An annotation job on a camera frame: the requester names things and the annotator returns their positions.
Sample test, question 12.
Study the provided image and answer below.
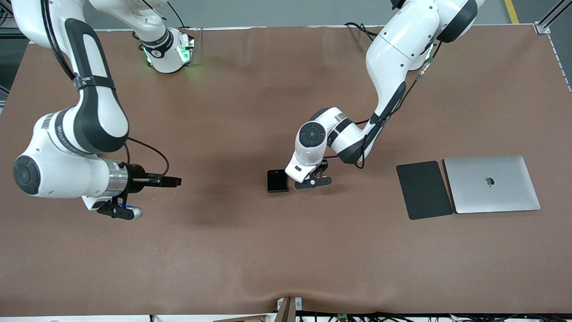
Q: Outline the aluminium frame extrusion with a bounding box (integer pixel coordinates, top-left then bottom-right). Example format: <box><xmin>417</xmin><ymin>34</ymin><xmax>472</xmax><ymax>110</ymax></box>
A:
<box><xmin>534</xmin><ymin>0</ymin><xmax>572</xmax><ymax>35</ymax></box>

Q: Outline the black left arm base cable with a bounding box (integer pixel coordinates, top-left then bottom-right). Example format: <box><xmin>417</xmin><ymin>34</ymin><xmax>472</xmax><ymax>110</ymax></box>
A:
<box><xmin>344</xmin><ymin>21</ymin><xmax>380</xmax><ymax>42</ymax></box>

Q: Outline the black flip phone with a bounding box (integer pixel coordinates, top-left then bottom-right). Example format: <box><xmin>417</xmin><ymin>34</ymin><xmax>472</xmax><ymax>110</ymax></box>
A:
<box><xmin>267</xmin><ymin>169</ymin><xmax>289</xmax><ymax>193</ymax></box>

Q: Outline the grey metal clamp bracket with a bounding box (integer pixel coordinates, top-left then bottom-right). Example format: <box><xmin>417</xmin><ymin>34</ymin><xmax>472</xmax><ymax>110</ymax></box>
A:
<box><xmin>276</xmin><ymin>297</ymin><xmax>303</xmax><ymax>313</ymax></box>

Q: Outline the black arm base cable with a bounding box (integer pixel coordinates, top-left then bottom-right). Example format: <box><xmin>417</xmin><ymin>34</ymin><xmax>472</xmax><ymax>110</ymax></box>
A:
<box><xmin>166</xmin><ymin>0</ymin><xmax>189</xmax><ymax>31</ymax></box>
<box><xmin>344</xmin><ymin>21</ymin><xmax>380</xmax><ymax>42</ymax></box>

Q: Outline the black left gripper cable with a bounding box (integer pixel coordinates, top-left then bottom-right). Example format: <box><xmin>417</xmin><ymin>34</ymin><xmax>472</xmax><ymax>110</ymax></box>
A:
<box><xmin>324</xmin><ymin>40</ymin><xmax>443</xmax><ymax>169</ymax></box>

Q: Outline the dark grey mouse pad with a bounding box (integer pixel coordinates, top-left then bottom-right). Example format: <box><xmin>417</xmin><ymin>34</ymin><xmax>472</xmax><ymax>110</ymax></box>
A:
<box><xmin>396</xmin><ymin>161</ymin><xmax>454</xmax><ymax>220</ymax></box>

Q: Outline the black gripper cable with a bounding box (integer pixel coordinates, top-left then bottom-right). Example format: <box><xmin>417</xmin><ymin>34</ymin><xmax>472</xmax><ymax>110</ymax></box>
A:
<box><xmin>40</xmin><ymin>0</ymin><xmax>171</xmax><ymax>180</ymax></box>
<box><xmin>324</xmin><ymin>40</ymin><xmax>443</xmax><ymax>169</ymax></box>

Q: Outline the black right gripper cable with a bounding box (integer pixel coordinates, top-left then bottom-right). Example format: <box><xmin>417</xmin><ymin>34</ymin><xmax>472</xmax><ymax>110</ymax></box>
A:
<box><xmin>40</xmin><ymin>0</ymin><xmax>171</xmax><ymax>180</ymax></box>

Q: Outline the large table cover sheet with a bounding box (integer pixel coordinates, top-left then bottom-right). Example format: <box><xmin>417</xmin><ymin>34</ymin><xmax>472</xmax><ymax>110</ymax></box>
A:
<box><xmin>0</xmin><ymin>25</ymin><xmax>572</xmax><ymax>316</ymax></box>

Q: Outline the black right arm base cable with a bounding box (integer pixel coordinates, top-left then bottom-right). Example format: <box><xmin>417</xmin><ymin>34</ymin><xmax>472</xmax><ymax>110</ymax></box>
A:
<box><xmin>166</xmin><ymin>0</ymin><xmax>189</xmax><ymax>31</ymax></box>

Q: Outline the silver closed laptop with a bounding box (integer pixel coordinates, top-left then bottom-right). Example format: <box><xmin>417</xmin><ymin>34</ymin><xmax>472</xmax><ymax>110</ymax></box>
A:
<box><xmin>444</xmin><ymin>155</ymin><xmax>541</xmax><ymax>214</ymax></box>

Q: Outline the brown mount post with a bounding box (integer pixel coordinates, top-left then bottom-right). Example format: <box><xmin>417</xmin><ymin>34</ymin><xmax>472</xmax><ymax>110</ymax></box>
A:
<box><xmin>278</xmin><ymin>298</ymin><xmax>296</xmax><ymax>322</ymax></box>

